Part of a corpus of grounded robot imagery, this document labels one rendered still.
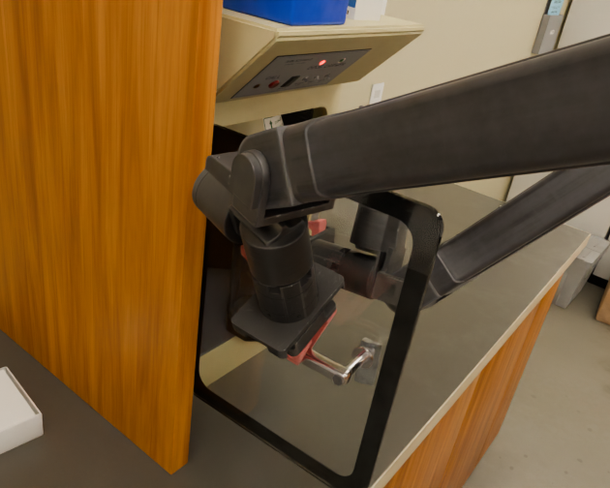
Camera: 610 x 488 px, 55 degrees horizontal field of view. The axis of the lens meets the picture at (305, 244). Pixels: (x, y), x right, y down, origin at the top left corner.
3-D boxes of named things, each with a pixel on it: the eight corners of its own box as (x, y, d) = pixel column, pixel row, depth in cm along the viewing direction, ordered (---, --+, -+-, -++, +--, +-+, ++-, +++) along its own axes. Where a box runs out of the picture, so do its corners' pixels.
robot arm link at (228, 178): (259, 166, 41) (348, 149, 46) (181, 100, 48) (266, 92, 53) (237, 294, 48) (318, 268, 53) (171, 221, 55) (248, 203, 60)
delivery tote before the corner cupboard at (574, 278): (468, 269, 349) (484, 219, 334) (496, 249, 379) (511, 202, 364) (569, 315, 317) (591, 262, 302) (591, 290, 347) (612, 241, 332)
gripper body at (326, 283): (231, 331, 57) (216, 284, 51) (295, 262, 62) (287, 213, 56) (285, 364, 54) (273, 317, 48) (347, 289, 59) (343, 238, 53)
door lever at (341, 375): (301, 335, 68) (303, 316, 67) (372, 371, 64) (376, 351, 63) (272, 355, 64) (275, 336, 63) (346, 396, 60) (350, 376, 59)
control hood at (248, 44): (187, 100, 66) (193, 6, 62) (345, 77, 90) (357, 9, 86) (263, 129, 61) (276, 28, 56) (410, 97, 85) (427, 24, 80)
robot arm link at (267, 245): (262, 251, 45) (320, 215, 47) (216, 205, 49) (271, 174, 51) (274, 304, 50) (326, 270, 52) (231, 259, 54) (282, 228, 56)
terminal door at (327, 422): (187, 384, 86) (205, 119, 68) (364, 505, 72) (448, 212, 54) (183, 387, 85) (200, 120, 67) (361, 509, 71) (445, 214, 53)
